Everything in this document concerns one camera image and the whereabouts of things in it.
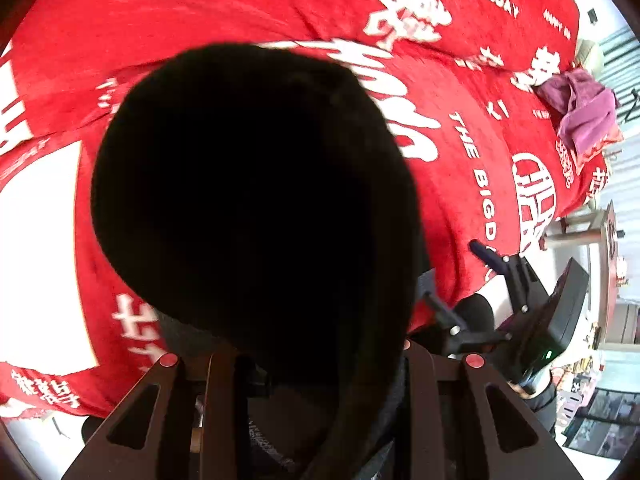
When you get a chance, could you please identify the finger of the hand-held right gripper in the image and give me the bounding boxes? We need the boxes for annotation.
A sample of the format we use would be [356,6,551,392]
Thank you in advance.
[417,269,471,337]
[469,239,532,313]

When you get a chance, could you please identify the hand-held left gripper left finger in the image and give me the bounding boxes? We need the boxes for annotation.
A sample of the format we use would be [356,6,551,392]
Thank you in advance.
[62,346,252,480]

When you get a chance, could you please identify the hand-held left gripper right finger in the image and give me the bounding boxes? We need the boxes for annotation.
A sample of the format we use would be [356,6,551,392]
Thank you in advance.
[399,341,585,480]

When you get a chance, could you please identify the black pants with floral trim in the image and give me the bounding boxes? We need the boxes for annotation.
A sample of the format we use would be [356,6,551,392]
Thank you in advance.
[90,42,437,480]

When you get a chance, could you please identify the wooden side table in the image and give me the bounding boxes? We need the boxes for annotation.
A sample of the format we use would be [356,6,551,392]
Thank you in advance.
[542,199,625,333]

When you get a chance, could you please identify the red printed blanket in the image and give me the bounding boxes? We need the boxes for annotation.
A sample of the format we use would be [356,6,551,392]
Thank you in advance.
[0,0,626,420]

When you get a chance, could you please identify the purple cloth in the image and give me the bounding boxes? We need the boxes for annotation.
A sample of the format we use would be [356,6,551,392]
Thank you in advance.
[534,67,626,162]

